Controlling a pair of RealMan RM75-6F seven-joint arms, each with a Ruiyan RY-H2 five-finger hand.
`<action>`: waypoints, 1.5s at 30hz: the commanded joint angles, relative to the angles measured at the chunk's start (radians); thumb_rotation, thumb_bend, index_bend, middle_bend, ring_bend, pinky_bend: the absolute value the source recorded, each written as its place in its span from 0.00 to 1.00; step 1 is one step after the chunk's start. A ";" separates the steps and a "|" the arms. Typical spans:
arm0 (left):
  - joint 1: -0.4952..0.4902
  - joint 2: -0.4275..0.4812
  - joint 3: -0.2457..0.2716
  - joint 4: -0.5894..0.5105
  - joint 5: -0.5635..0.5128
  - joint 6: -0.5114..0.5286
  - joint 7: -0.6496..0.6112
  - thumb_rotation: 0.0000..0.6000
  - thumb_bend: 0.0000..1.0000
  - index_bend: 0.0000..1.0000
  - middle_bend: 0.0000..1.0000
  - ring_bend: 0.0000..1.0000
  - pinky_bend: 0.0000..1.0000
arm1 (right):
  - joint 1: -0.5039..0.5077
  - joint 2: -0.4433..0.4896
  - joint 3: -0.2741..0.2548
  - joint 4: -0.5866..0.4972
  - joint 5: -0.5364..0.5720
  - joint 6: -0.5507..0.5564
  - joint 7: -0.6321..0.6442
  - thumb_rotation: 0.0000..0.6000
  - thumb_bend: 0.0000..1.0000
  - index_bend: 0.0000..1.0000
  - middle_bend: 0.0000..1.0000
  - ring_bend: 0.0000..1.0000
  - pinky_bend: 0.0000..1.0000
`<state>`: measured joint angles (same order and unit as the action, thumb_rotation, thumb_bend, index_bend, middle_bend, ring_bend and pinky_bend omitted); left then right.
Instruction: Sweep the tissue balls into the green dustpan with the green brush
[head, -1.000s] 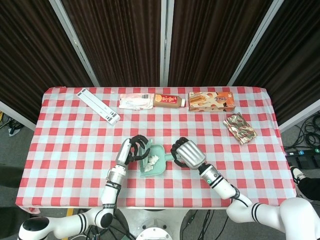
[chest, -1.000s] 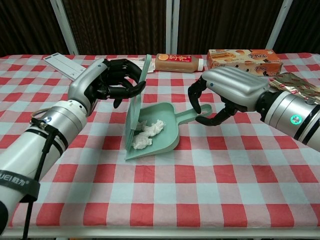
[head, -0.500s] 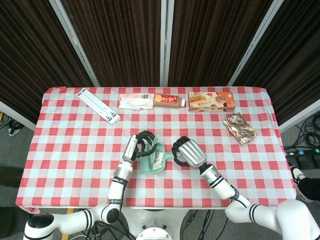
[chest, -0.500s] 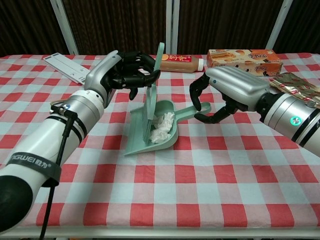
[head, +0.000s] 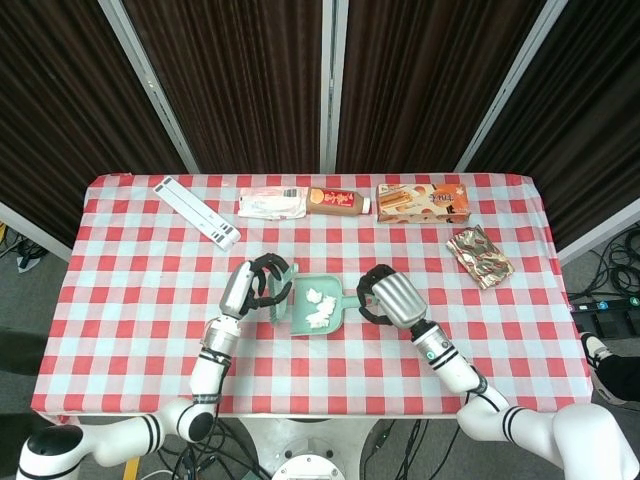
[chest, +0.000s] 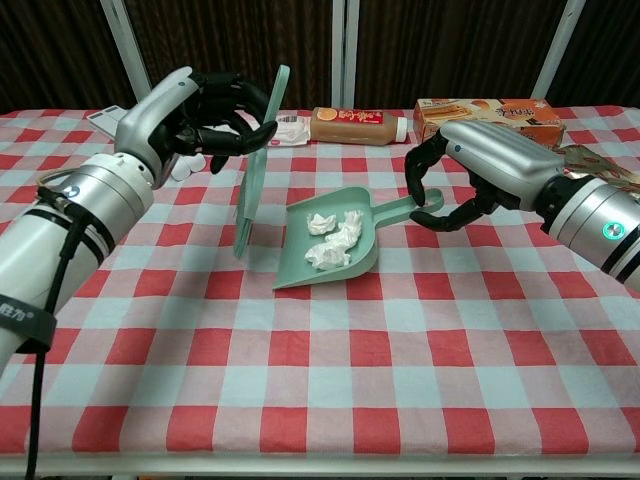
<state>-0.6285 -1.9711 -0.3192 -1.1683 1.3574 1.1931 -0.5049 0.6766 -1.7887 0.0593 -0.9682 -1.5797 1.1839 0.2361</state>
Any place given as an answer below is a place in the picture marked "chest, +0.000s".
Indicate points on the white slanted frame post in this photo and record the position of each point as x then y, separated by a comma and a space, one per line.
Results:
560, 45
125, 45

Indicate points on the brown drink bottle orange label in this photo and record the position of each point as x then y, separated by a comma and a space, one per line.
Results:
350, 127

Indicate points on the large white tissue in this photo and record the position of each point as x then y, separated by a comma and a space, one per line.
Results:
327, 256

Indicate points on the white table frame rail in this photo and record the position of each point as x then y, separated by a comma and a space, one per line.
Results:
320, 466

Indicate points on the green plastic dustpan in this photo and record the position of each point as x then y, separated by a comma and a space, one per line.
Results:
295, 242

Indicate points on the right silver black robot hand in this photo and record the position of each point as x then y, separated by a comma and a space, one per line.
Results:
505, 160

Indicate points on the white vertical frame post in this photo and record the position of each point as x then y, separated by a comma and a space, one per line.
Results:
345, 50

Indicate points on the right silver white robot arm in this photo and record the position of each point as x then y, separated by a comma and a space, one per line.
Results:
590, 225

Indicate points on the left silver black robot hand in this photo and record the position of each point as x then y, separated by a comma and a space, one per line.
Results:
150, 120

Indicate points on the green hand broom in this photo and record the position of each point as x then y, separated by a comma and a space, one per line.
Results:
250, 200

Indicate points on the clear plastic package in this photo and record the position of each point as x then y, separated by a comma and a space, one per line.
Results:
292, 131

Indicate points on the white folding stand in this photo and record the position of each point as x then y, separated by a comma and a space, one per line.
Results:
107, 117

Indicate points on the orange cake box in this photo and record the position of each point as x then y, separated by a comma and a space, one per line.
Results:
500, 112

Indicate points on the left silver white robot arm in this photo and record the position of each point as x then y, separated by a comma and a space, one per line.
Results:
30, 250

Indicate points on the gold foil snack bag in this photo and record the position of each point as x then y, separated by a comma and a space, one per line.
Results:
600, 167

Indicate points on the red blue checkered tablecloth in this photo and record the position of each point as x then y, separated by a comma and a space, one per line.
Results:
320, 375

